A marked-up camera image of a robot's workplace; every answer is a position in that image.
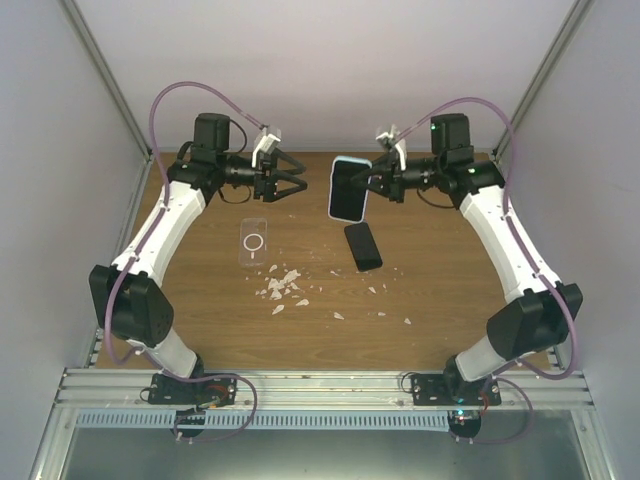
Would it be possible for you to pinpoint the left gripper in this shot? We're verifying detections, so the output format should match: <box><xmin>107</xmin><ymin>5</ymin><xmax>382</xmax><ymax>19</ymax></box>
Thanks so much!
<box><xmin>219</xmin><ymin>148</ymin><xmax>308</xmax><ymax>203</ymax></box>

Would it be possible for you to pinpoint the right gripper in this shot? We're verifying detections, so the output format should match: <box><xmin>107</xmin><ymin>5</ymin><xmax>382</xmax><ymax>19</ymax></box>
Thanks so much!
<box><xmin>351</xmin><ymin>152</ymin><xmax>444</xmax><ymax>204</ymax></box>

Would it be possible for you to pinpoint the light blue cased phone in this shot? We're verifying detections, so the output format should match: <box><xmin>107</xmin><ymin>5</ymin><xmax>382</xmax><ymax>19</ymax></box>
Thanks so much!
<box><xmin>328</xmin><ymin>156</ymin><xmax>372</xmax><ymax>223</ymax></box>

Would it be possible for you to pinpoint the black phone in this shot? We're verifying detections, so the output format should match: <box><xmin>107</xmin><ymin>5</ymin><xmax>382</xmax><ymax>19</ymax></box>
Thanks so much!
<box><xmin>344</xmin><ymin>222</ymin><xmax>383</xmax><ymax>272</ymax></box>

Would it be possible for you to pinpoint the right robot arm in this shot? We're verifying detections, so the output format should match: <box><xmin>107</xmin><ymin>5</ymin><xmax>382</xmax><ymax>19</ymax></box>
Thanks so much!
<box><xmin>350</xmin><ymin>113</ymin><xmax>583</xmax><ymax>405</ymax></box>

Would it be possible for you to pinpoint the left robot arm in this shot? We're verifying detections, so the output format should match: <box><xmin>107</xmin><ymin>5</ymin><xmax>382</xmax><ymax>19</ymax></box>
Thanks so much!
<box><xmin>89</xmin><ymin>113</ymin><xmax>307</xmax><ymax>404</ymax></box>

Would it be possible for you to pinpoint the white debris pile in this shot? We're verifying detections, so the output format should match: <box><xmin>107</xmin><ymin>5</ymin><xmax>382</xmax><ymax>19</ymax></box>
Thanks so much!
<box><xmin>252</xmin><ymin>263</ymin><xmax>417</xmax><ymax>325</ymax></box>

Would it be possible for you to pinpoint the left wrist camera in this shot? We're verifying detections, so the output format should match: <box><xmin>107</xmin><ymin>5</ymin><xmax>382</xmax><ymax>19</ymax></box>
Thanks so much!
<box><xmin>251</xmin><ymin>126</ymin><xmax>282</xmax><ymax>169</ymax></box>

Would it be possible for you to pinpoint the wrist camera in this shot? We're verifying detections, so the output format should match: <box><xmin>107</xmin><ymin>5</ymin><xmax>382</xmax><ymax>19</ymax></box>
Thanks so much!
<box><xmin>251</xmin><ymin>126</ymin><xmax>282</xmax><ymax>169</ymax></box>
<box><xmin>376</xmin><ymin>124</ymin><xmax>407</xmax><ymax>171</ymax></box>

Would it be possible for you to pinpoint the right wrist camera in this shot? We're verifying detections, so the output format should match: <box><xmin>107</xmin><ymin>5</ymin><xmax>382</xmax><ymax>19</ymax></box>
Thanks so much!
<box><xmin>376</xmin><ymin>124</ymin><xmax>407</xmax><ymax>171</ymax></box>

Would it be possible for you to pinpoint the left aluminium frame post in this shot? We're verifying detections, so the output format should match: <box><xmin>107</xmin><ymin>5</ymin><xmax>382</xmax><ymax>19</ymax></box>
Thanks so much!
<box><xmin>58</xmin><ymin>0</ymin><xmax>152</xmax><ymax>163</ymax></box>

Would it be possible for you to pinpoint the aluminium frame post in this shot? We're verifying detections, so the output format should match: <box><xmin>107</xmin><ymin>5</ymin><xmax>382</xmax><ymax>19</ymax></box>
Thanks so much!
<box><xmin>489</xmin><ymin>0</ymin><xmax>599</xmax><ymax>161</ymax></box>
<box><xmin>58</xmin><ymin>0</ymin><xmax>152</xmax><ymax>163</ymax></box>

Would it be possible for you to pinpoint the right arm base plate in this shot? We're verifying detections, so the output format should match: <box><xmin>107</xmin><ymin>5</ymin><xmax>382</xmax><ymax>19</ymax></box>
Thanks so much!
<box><xmin>409</xmin><ymin>373</ymin><xmax>502</xmax><ymax>407</ymax></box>

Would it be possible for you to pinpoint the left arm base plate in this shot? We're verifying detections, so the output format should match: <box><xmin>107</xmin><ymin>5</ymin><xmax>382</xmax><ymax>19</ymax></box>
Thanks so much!
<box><xmin>141</xmin><ymin>373</ymin><xmax>237</xmax><ymax>408</ymax></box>

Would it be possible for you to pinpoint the right aluminium frame post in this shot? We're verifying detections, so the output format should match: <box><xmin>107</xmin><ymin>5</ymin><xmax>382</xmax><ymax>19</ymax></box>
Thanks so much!
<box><xmin>489</xmin><ymin>0</ymin><xmax>599</xmax><ymax>161</ymax></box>

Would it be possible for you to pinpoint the slotted cable duct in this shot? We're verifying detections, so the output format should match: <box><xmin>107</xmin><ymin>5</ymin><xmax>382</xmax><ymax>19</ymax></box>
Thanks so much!
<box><xmin>76</xmin><ymin>409</ymin><xmax>449</xmax><ymax>432</ymax></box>

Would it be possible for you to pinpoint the aluminium front rail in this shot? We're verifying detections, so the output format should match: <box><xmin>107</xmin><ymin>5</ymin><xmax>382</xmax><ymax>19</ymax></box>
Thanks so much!
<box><xmin>55</xmin><ymin>369</ymin><xmax>594</xmax><ymax>411</ymax></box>

